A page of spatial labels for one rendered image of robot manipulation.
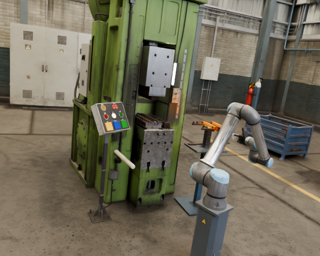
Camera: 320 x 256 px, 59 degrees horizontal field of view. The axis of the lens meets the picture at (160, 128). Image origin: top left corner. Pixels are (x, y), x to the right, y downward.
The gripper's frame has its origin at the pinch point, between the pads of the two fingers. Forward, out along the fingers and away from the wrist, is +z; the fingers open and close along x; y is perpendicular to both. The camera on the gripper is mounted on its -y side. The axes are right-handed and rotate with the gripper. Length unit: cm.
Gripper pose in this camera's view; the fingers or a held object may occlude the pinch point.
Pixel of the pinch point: (235, 133)
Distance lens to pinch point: 303.3
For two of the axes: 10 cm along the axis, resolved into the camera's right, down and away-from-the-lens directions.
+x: 9.2, 0.3, 3.8
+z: -3.6, -2.6, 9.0
